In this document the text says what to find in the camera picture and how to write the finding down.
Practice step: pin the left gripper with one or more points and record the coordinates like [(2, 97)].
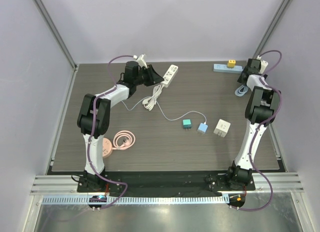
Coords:
[(153, 77)]

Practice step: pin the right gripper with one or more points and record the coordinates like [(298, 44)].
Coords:
[(244, 76)]

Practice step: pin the yellow plug adapter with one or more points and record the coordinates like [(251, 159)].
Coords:
[(231, 63)]

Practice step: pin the white power strip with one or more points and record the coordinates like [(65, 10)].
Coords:
[(151, 101)]

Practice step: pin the blue power strip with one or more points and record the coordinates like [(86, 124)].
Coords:
[(240, 91)]

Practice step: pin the teal plug adapter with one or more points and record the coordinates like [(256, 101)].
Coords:
[(186, 124)]

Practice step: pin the white cube adapter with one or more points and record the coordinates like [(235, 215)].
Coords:
[(222, 128)]

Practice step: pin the pink round socket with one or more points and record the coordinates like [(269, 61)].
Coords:
[(122, 141)]

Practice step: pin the blue USB charger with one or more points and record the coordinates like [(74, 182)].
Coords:
[(202, 128)]

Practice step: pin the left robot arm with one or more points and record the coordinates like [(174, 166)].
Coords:
[(94, 120)]

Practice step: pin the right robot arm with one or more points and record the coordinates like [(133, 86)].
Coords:
[(263, 106)]

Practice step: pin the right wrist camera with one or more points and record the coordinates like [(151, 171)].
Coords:
[(263, 64)]

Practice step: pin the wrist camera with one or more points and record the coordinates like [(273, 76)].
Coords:
[(263, 64), (141, 60)]

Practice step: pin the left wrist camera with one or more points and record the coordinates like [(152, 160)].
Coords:
[(141, 60)]

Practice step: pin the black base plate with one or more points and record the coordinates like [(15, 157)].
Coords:
[(156, 180)]

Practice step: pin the aluminium front rail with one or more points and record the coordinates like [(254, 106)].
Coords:
[(282, 182)]

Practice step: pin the perforated cable duct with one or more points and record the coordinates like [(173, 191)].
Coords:
[(100, 200)]

